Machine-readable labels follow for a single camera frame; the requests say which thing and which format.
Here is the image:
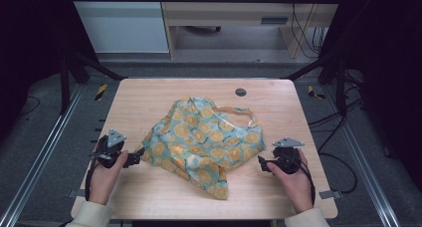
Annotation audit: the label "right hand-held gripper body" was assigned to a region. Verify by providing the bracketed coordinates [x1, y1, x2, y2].
[272, 136, 306, 175]

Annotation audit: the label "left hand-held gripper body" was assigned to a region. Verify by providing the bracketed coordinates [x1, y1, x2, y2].
[94, 128, 129, 170]

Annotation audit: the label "teal orange-print fabric bag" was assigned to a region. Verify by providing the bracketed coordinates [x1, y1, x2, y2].
[141, 96, 267, 201]

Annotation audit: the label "person's right hand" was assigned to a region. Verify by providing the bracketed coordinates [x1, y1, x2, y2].
[266, 148, 315, 215]

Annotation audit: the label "person's left hand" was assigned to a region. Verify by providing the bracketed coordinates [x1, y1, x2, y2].
[88, 149, 130, 206]

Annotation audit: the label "yellow black striped tape piece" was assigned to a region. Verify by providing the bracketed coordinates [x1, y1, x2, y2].
[94, 83, 109, 103]
[307, 85, 326, 101]

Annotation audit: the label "black metal stand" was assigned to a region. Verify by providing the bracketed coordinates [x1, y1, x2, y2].
[59, 49, 127, 115]
[284, 52, 348, 117]

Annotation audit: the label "white cabinet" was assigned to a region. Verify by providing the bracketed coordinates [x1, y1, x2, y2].
[67, 0, 171, 55]

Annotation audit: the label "light wooden desk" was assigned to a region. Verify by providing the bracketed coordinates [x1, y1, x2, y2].
[158, 0, 346, 60]

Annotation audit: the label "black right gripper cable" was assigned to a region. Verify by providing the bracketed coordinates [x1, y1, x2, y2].
[288, 152, 317, 207]

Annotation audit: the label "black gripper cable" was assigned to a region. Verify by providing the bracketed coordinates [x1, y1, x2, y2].
[84, 157, 102, 202]
[288, 152, 317, 207]

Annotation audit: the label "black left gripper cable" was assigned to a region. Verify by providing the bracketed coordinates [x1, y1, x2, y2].
[84, 157, 102, 202]

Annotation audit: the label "grey metal table bracket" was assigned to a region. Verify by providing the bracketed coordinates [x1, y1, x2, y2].
[318, 189, 343, 200]
[67, 188, 87, 199]

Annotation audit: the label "black floor cable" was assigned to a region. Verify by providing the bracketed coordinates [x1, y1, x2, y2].
[308, 97, 363, 195]

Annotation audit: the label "aluminium floor rail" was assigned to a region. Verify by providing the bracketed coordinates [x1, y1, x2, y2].
[0, 83, 85, 227]
[322, 86, 403, 227]

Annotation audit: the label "black hanging cables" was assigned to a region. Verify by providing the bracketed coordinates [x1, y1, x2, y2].
[289, 0, 328, 60]

